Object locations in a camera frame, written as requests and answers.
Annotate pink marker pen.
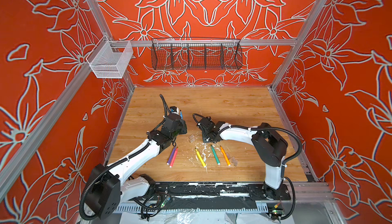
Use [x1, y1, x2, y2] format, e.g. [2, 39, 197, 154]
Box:
[169, 147, 178, 168]

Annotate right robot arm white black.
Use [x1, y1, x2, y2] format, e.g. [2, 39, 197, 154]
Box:
[195, 116, 294, 199]

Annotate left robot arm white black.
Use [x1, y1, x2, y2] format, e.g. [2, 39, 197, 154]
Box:
[79, 112, 187, 221]

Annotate orange marker pen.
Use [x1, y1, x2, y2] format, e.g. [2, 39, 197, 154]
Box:
[220, 146, 231, 166]

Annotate yellow marker pen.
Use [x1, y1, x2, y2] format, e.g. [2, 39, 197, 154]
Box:
[195, 148, 206, 168]

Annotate purple marker pen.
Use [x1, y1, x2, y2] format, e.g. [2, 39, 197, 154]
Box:
[166, 146, 177, 165]

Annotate green marker pen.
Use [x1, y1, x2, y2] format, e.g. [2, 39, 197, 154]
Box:
[210, 145, 220, 165]

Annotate clear plastic bin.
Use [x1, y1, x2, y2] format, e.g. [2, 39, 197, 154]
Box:
[86, 36, 134, 79]

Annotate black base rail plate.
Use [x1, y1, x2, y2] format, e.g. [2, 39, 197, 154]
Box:
[148, 182, 292, 201]

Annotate black wire basket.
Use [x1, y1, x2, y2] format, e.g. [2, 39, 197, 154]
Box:
[151, 37, 243, 71]

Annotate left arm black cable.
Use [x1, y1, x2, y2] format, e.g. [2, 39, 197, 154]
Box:
[79, 94, 172, 222]

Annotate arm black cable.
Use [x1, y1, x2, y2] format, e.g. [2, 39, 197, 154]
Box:
[192, 113, 303, 220]
[79, 94, 172, 222]

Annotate grey slotted cable duct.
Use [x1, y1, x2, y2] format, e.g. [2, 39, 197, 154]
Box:
[114, 203, 268, 214]

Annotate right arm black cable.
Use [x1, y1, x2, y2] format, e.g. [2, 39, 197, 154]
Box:
[192, 113, 303, 220]

